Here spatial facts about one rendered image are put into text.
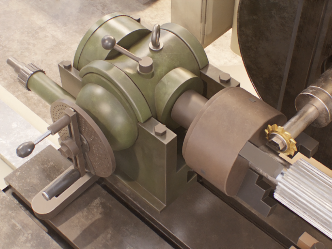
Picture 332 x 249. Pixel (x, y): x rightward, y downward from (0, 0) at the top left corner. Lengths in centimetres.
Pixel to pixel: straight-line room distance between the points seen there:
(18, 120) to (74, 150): 70
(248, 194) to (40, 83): 50
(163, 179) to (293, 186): 29
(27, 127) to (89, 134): 70
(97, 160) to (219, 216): 30
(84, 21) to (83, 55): 203
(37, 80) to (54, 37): 192
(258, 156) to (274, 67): 33
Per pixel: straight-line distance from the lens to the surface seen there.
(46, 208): 137
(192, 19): 151
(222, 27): 157
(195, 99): 124
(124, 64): 125
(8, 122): 193
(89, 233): 135
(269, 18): 132
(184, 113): 124
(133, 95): 120
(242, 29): 139
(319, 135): 141
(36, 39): 329
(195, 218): 136
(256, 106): 117
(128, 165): 138
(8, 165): 186
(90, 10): 343
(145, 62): 123
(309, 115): 116
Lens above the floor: 216
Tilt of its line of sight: 50 degrees down
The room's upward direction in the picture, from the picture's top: straight up
